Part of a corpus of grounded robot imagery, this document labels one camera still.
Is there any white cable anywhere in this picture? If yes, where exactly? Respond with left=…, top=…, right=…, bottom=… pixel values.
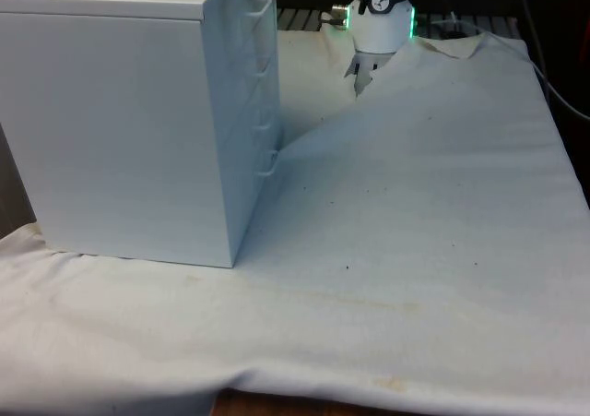
left=431, top=12, right=590, bottom=122

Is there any white chest of drawers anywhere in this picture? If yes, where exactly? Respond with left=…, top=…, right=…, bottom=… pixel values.
left=0, top=0, right=281, bottom=270

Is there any black ribbed mounting plate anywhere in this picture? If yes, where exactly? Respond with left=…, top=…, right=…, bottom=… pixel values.
left=276, top=6, right=525, bottom=43

